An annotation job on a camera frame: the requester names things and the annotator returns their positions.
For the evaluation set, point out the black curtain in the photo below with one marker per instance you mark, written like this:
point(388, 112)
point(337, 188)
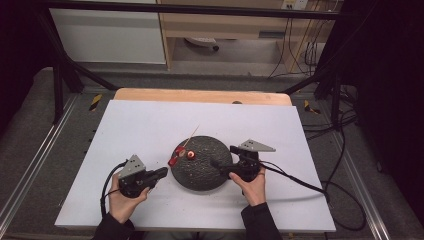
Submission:
point(393, 83)
point(16, 50)

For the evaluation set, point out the light wooden desk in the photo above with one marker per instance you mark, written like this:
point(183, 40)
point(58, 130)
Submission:
point(220, 25)

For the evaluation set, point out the person's right hand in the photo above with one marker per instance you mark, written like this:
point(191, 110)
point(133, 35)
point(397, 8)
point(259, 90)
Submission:
point(255, 191)

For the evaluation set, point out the person's left hand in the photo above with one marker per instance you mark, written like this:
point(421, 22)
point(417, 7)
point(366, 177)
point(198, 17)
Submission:
point(121, 206)

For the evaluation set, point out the white cabinet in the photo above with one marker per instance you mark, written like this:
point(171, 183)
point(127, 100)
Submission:
point(106, 33)

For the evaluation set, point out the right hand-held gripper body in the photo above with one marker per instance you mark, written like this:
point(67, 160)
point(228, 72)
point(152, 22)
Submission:
point(250, 166)

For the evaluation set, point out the black round plate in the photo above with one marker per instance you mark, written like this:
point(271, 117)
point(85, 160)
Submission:
point(200, 173)

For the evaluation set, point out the yellow black tape strip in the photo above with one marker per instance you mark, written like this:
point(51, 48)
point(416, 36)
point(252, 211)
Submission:
point(95, 102)
point(311, 108)

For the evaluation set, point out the white wall socket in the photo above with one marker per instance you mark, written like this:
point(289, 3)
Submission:
point(295, 4)

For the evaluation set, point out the red sausage piece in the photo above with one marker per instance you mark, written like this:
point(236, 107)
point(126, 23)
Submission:
point(191, 155)
point(172, 161)

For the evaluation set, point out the thin bamboo skewer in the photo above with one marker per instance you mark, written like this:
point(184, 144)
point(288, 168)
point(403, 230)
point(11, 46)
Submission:
point(192, 135)

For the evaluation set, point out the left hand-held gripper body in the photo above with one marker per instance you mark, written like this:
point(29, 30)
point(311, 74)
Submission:
point(131, 176)

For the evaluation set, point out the aluminium floor rail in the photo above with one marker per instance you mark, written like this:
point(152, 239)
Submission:
point(363, 190)
point(36, 156)

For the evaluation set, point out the black metal frame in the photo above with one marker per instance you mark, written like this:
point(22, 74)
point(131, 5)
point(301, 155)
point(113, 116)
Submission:
point(200, 9)

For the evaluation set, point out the white caster foot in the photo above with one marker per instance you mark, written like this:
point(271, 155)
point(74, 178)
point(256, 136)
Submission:
point(200, 41)

